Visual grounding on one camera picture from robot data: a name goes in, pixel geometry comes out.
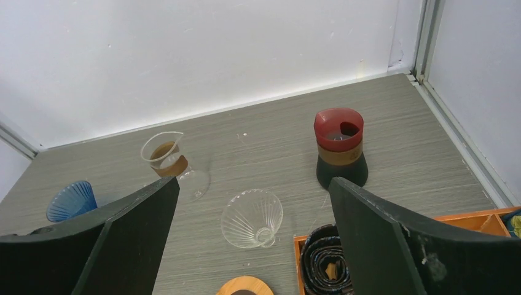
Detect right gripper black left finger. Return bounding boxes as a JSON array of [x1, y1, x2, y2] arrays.
[[1, 176, 180, 294]]

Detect blue ribbed dripper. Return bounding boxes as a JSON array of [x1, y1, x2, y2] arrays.
[[46, 180, 98, 222]]

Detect orange compartment tray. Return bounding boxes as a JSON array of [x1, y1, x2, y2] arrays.
[[293, 206, 520, 295]]

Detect red black carafe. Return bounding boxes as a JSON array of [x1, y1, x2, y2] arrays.
[[313, 108, 369, 190]]

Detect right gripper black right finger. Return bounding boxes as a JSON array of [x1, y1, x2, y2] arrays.
[[329, 178, 520, 294]]

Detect clear glass dripper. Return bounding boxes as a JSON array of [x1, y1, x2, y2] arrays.
[[221, 189, 283, 249]]

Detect clear glass carafe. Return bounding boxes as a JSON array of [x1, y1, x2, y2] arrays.
[[140, 131, 211, 203]]

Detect dark rolled coil front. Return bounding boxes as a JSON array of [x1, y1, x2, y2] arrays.
[[299, 224, 355, 294]]

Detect blue yellow rolled coil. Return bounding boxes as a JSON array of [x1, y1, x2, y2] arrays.
[[501, 209, 521, 238]]

